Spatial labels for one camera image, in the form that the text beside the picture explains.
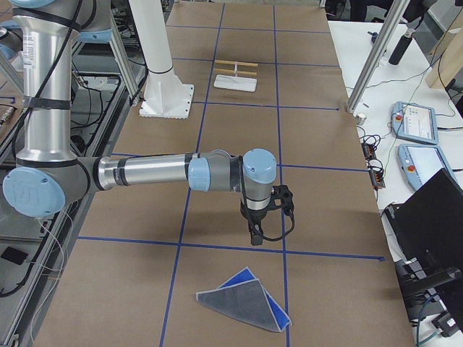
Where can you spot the right wooden rack rod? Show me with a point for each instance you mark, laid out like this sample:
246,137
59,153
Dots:
237,63

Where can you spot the lower teach pendant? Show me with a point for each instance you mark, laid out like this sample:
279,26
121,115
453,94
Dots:
420,162

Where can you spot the white pedestal column base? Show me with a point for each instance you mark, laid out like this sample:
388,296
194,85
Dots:
165,95

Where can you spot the blue grey microfibre towel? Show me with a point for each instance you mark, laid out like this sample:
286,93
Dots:
243,297

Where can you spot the black laptop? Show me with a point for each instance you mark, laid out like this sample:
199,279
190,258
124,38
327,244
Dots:
428,226

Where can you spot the upper teach pendant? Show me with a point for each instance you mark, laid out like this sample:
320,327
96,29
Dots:
414,122

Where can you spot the black water bottle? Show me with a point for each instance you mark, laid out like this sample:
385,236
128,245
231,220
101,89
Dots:
401,47

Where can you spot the small metal cylinder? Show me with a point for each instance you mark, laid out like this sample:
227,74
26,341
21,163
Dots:
360,118

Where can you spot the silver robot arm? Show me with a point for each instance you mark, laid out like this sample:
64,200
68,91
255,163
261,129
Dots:
49,175

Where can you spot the white towel rack base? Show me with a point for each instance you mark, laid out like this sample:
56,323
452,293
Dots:
245,84

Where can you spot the left wooden rack rod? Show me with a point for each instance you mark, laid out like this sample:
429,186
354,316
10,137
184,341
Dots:
236,73

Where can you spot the aluminium frame post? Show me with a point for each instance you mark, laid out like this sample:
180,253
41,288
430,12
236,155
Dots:
388,27

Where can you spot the teach pendant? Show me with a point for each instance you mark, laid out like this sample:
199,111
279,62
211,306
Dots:
420,162
414,122

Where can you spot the wooden rack rod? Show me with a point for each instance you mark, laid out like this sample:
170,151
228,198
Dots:
236,73
237,63

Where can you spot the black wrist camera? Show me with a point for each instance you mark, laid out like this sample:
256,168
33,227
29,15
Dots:
281,198

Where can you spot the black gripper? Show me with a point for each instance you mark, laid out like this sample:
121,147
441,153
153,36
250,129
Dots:
254,215

